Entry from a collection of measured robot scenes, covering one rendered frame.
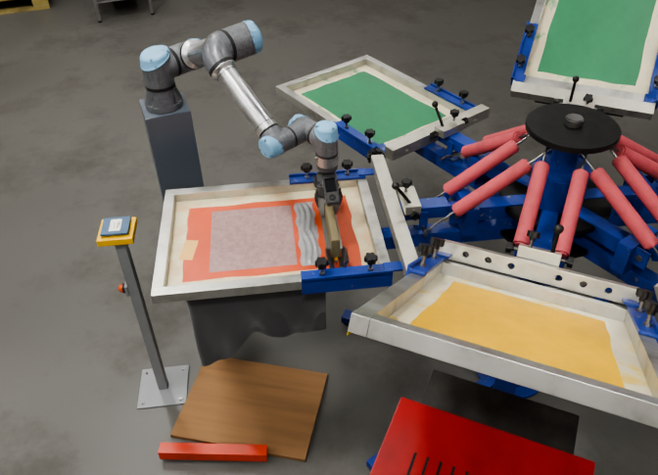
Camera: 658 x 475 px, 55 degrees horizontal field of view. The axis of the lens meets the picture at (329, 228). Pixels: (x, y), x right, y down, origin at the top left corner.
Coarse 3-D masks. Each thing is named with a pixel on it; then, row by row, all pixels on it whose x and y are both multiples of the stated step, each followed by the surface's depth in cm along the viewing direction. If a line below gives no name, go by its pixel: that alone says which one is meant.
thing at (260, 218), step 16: (208, 208) 244; (224, 208) 243; (240, 208) 243; (256, 208) 243; (272, 208) 243; (288, 208) 242; (192, 224) 236; (208, 224) 236; (224, 224) 235; (240, 224) 235; (256, 224) 235; (272, 224) 235; (288, 224) 235; (320, 224) 234; (208, 240) 229
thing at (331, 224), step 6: (324, 210) 226; (330, 210) 221; (330, 216) 218; (330, 222) 216; (336, 222) 217; (330, 228) 214; (336, 228) 214; (330, 234) 212; (336, 234) 211; (330, 240) 212; (336, 240) 209; (330, 246) 214; (336, 246) 210; (336, 252) 212
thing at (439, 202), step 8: (424, 200) 230; (432, 200) 230; (440, 200) 230; (424, 208) 227; (432, 208) 227; (440, 208) 228; (448, 208) 228; (408, 216) 228; (432, 216) 230; (440, 216) 230
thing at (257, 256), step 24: (216, 240) 228; (240, 240) 228; (264, 240) 228; (288, 240) 228; (192, 264) 219; (216, 264) 218; (240, 264) 218; (264, 264) 218; (288, 264) 218; (336, 264) 217; (360, 264) 217
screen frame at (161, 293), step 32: (192, 192) 246; (224, 192) 247; (256, 192) 249; (160, 256) 217; (384, 256) 215; (160, 288) 205; (192, 288) 205; (224, 288) 204; (256, 288) 206; (288, 288) 207
